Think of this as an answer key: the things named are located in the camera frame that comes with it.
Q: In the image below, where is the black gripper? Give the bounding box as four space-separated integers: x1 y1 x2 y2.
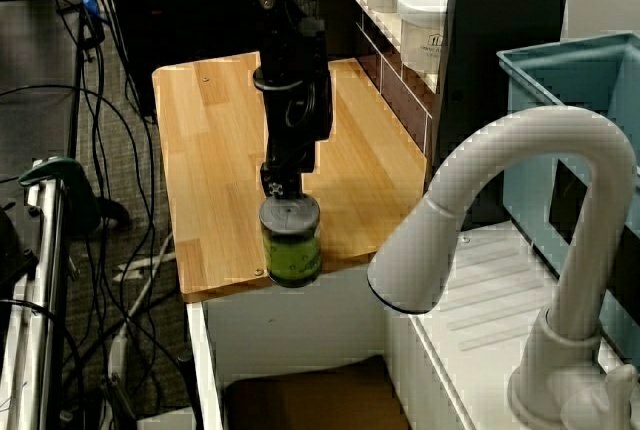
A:
259 72 334 200

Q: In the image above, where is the green can with grey lid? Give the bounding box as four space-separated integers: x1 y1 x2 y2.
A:
258 194 323 289

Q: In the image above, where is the white toy sink basin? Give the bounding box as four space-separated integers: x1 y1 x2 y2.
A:
184 222 640 430

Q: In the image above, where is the wooden countertop board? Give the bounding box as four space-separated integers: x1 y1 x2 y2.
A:
151 51 429 303

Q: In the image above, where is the black equipment box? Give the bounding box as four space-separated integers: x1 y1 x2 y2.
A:
107 0 224 119

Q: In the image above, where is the white lidded plastic jar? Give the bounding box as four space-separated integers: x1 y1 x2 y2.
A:
396 0 452 70

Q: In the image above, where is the green clamp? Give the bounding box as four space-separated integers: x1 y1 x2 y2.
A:
18 156 102 237

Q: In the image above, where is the light grey toy faucet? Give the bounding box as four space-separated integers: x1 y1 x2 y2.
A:
366 105 640 427

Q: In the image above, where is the teal plastic box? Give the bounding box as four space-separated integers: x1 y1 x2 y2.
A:
495 31 640 367

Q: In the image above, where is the black cable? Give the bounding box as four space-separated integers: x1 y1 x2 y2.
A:
0 83 157 301
79 0 132 231

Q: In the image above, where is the white cable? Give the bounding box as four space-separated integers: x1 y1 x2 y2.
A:
106 233 175 387

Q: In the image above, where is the aluminium frame rail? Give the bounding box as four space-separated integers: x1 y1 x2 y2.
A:
0 159 70 430

